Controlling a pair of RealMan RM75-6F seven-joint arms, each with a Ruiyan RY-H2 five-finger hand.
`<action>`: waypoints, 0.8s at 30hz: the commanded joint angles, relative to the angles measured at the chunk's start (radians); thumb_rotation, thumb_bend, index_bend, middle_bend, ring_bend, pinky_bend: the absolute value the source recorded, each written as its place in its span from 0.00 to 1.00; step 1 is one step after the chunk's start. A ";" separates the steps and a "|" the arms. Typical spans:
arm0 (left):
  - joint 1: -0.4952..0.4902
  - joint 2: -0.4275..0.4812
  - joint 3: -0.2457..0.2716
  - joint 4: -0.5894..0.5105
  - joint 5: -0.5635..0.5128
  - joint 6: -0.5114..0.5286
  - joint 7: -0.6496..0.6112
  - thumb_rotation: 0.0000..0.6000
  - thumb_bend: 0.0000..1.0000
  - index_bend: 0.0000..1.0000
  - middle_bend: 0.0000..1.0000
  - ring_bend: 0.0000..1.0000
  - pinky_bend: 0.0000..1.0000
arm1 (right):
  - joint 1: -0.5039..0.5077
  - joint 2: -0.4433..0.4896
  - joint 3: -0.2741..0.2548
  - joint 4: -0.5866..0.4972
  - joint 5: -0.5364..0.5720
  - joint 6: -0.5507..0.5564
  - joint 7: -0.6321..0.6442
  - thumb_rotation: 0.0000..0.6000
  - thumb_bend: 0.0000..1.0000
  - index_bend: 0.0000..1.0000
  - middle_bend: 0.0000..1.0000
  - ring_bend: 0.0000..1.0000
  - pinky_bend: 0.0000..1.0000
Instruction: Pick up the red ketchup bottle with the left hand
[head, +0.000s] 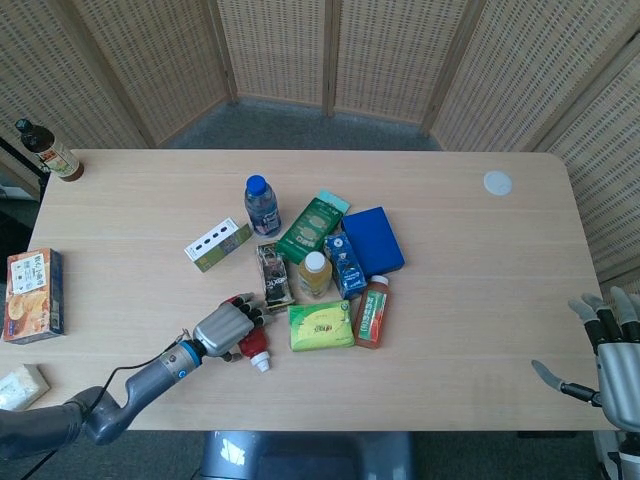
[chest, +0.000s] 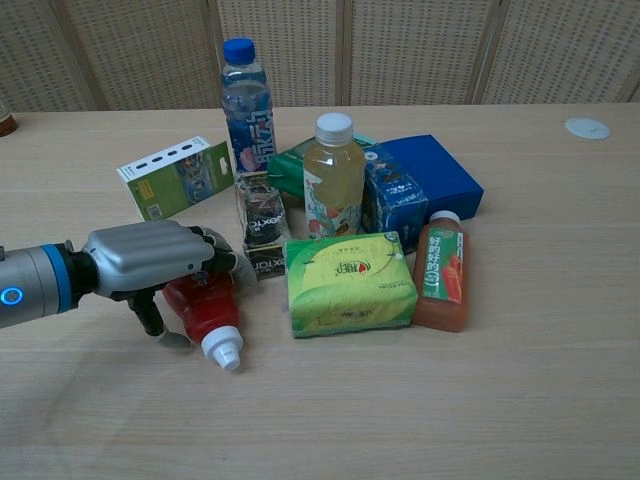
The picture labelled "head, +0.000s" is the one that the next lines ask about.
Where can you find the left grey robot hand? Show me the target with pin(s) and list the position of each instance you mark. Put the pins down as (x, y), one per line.
(225, 327)

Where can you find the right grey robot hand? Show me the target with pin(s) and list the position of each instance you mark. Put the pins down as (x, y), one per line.
(620, 375)

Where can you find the red ketchup bottle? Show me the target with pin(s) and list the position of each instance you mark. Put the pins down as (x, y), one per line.
(255, 342)

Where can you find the black snack packet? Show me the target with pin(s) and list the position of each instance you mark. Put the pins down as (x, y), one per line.
(275, 280)

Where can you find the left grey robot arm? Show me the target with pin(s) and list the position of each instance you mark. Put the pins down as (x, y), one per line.
(150, 375)

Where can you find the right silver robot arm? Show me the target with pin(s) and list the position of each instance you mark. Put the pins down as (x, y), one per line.
(625, 455)

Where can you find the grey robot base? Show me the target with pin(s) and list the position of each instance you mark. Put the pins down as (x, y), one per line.
(300, 460)

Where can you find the yellow juice bottle white cap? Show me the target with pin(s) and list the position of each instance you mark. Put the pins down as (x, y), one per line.
(315, 277)

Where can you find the red-orange drink bottle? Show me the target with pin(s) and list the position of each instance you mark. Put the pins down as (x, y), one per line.
(371, 315)

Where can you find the white green carton box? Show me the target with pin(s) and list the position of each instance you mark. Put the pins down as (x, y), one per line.
(215, 245)

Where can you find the yellow-green snack bag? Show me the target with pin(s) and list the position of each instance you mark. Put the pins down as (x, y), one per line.
(320, 327)

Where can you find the blue cap water bottle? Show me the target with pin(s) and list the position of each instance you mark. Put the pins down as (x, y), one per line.
(260, 205)

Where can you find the green tea box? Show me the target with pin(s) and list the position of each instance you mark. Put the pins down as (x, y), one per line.
(310, 225)

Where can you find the dark blue drink carton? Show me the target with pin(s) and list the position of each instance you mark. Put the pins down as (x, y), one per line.
(345, 265)

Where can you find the pale teal flat packet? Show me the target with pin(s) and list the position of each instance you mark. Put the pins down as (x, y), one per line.
(337, 199)

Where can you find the plain blue box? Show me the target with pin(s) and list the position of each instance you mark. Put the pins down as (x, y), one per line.
(372, 240)

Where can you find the orange biscuit box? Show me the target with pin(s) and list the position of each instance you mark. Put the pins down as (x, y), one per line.
(30, 295)

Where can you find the white tissue packet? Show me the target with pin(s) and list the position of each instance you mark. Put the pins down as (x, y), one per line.
(20, 387)

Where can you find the white round lid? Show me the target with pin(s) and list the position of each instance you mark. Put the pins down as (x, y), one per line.
(497, 182)

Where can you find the dark sauce glass bottle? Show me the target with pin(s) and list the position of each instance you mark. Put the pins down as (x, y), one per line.
(55, 157)

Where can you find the black stand rod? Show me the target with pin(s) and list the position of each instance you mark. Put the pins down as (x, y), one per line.
(20, 160)

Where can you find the woven bamboo folding screen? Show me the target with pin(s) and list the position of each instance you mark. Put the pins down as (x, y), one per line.
(280, 50)

